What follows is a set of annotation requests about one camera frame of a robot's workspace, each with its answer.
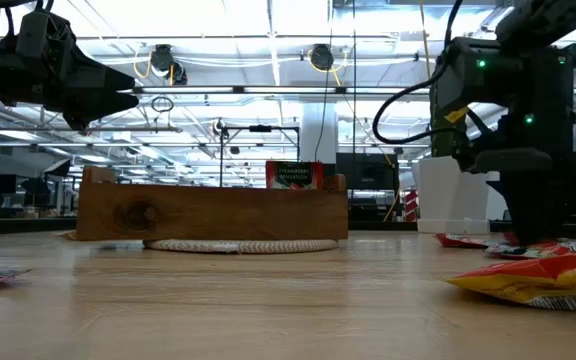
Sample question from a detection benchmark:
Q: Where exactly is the black ceiling cord reel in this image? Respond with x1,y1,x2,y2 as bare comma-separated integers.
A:
149,43,188,86
309,43,336,72

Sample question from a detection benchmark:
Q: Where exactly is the yellow hanging cord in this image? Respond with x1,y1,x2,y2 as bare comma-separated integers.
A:
419,0,433,66

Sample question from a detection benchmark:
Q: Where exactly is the white building column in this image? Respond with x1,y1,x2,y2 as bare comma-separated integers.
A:
300,102,339,165

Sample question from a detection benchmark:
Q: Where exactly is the black cabinet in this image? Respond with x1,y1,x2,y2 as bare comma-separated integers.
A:
322,152,400,221

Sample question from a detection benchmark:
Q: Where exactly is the yellow cable tag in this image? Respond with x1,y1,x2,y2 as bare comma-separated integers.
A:
442,106,470,125

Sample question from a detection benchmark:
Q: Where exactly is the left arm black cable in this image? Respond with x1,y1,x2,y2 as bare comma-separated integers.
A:
1,0,53,41

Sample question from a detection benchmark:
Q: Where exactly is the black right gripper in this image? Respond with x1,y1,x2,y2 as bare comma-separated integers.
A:
460,117,576,246

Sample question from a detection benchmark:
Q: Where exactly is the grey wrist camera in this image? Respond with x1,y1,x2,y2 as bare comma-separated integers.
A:
430,38,475,109
16,9,77,71

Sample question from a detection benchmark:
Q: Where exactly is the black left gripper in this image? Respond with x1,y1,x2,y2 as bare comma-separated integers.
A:
0,42,140,134

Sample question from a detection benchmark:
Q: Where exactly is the orange peach tea packet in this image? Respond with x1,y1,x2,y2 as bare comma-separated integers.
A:
443,251,576,312

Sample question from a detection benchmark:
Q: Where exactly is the white woven round coaster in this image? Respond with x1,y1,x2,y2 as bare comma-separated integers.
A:
142,238,340,255

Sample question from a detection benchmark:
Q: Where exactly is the red white striped object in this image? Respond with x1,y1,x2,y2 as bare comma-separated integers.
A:
404,189,420,223

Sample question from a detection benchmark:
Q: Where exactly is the white hexagonal planter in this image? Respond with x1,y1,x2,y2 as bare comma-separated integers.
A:
411,155,493,235

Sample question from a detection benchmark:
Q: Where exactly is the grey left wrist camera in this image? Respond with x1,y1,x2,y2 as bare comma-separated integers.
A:
16,9,77,71

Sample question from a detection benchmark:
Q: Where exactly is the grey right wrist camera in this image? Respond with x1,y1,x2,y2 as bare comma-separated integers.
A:
430,38,475,109

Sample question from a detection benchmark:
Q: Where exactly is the brown wooden tea box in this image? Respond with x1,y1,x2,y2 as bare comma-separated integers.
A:
75,165,350,242

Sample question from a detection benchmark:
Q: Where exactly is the hanging black cable ring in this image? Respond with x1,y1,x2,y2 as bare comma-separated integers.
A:
150,95,175,114

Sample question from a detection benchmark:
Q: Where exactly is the black hanging cable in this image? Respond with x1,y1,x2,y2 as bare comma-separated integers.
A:
351,0,357,156

